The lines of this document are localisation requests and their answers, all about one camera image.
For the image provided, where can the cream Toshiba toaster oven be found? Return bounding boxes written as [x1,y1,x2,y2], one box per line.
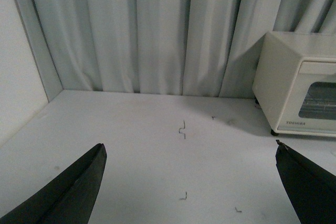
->
[253,31,335,137]

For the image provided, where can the grey-white curtain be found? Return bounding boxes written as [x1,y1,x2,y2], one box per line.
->
[14,0,335,100]

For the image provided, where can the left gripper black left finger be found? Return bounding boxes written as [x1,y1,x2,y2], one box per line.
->
[1,143,107,223]

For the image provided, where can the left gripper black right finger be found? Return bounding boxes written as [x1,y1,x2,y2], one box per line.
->
[276,140,335,223]

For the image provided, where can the cream oven door with window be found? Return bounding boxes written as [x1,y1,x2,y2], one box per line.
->
[278,61,335,134]

